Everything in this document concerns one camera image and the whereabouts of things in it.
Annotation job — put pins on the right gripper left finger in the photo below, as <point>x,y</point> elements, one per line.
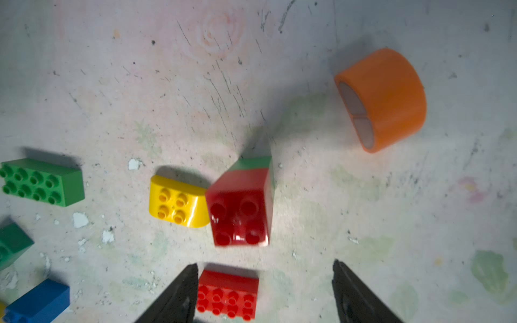
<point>177,303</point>

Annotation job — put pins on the small green lego brick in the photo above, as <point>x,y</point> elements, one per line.
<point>253,163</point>

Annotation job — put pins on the small red lego brick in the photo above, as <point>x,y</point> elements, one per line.
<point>240,205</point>

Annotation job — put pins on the long green lego brick middle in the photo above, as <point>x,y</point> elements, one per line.
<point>14,243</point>

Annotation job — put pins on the small yellow lego brick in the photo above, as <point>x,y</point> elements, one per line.
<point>2,309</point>

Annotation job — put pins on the long green lego brick back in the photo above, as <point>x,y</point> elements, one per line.
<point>42,182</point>

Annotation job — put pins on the small blue lego brick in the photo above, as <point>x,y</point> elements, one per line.
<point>43,303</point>

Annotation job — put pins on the long red lego brick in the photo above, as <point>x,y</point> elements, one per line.
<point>233,295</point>

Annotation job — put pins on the long green lego brick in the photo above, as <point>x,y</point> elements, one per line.
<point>14,243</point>
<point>42,182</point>

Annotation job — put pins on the orange round lego piece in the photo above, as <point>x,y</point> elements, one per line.
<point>384,98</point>

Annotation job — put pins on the yellow rounded lego brick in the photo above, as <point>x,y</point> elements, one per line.
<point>177,202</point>

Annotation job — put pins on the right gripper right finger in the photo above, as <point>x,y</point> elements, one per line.
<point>356,302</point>

